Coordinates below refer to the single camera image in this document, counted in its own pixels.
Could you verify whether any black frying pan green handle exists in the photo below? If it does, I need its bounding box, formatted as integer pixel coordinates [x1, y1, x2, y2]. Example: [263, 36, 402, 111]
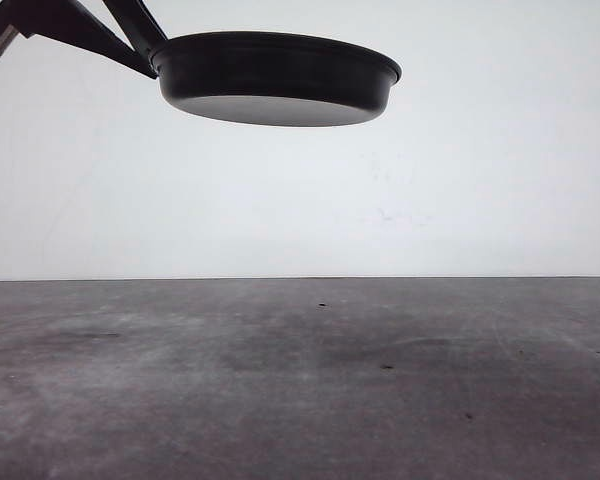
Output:
[149, 31, 402, 127]

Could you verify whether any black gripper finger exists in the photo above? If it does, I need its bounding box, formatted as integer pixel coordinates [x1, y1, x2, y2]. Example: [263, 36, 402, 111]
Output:
[0, 1, 157, 79]
[103, 0, 167, 62]

